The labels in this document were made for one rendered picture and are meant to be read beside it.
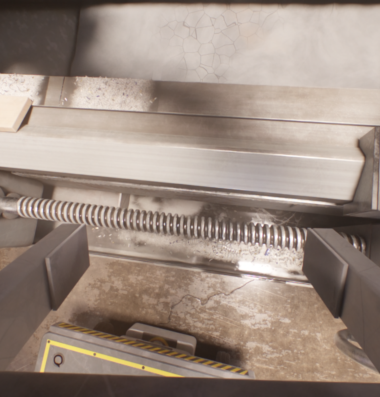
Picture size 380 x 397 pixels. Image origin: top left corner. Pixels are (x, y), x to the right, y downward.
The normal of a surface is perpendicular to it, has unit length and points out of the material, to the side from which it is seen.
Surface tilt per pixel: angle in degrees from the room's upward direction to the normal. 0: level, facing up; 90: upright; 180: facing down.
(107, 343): 0
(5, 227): 90
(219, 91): 0
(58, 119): 0
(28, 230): 90
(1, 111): 18
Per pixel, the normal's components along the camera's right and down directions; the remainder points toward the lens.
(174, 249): -0.14, -0.14
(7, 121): -0.09, -0.44
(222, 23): 0.23, -0.07
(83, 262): 1.00, 0.02
